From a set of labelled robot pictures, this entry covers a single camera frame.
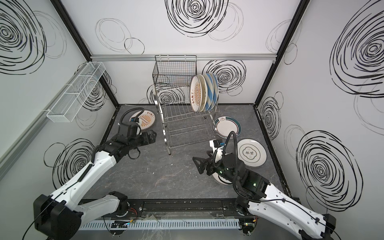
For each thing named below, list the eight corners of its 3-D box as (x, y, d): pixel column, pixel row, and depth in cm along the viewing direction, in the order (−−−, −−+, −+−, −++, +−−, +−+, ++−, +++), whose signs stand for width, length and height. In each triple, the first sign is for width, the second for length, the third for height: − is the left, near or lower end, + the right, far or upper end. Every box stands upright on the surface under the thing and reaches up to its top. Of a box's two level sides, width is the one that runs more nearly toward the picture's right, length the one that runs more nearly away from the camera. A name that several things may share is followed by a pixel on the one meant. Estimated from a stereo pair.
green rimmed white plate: (215, 139, 103) (215, 137, 100) (212, 118, 115) (213, 116, 112) (242, 139, 103) (243, 136, 100) (237, 118, 115) (238, 116, 112)
